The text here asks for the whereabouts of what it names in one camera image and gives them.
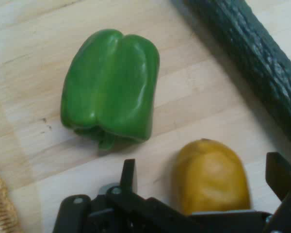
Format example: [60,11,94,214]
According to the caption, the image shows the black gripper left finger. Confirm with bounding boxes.
[52,159,193,233]

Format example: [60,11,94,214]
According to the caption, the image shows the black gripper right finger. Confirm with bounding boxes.
[263,152,291,233]

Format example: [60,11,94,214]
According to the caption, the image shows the dark green cucumber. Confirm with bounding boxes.
[171,0,291,154]

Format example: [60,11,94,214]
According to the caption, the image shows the brown bread roll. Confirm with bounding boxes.
[173,138,252,216]

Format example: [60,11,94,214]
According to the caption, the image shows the green bell pepper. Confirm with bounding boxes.
[60,28,161,150]

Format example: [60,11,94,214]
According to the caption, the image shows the woven wicker basket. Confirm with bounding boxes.
[0,155,23,233]

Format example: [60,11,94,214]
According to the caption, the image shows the wooden cutting board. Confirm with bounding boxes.
[0,0,291,233]

